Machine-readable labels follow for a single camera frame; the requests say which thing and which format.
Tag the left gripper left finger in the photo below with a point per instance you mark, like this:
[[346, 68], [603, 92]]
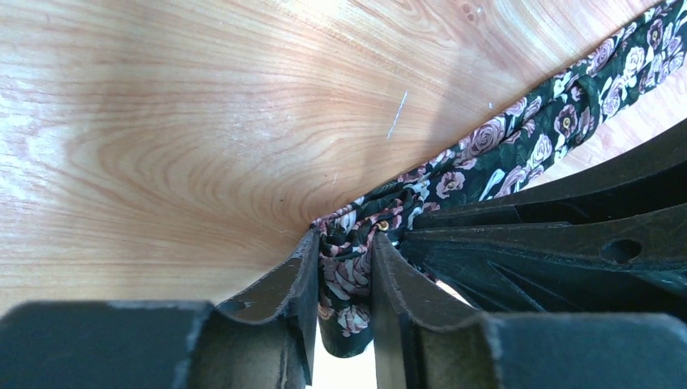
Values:
[[262, 337]]

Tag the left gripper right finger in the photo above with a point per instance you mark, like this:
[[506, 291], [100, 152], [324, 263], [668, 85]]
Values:
[[425, 338]]

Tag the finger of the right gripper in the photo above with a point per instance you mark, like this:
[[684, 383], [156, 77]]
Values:
[[649, 180], [502, 259]]

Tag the black pink rose tie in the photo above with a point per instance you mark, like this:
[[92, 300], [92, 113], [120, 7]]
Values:
[[497, 159]]

